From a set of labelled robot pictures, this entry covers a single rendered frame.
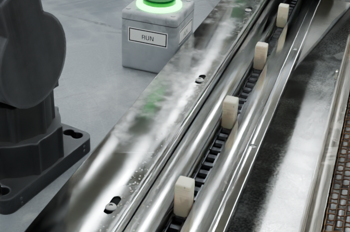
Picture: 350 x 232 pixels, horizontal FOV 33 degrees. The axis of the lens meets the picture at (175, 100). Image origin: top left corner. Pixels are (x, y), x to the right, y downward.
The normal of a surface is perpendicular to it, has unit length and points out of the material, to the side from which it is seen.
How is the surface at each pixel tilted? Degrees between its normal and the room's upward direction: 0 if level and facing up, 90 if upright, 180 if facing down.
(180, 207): 90
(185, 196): 90
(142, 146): 0
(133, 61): 90
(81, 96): 0
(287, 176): 0
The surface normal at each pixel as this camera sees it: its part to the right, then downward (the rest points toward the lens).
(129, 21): -0.33, 0.46
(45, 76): 0.87, 0.28
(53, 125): 0.04, -0.87
